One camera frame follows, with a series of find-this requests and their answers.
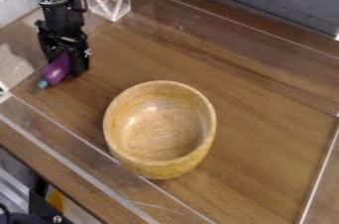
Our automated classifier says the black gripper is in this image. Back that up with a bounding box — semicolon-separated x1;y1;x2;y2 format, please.
34;19;90;77

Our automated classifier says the purple toy eggplant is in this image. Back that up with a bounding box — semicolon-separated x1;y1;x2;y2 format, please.
37;52;70;89

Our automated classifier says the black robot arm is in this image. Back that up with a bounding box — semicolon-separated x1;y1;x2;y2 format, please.
34;0;89;76

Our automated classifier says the brown wooden bowl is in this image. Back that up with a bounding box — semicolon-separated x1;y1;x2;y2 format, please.
101;80;217;179

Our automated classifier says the black clamp with screw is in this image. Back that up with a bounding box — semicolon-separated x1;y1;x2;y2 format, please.
28;177;74;224

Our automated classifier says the clear acrylic tray wall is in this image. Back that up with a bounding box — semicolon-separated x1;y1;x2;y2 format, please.
0;0;339;224

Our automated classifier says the black cable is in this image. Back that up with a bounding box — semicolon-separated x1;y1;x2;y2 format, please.
0;202;12;224

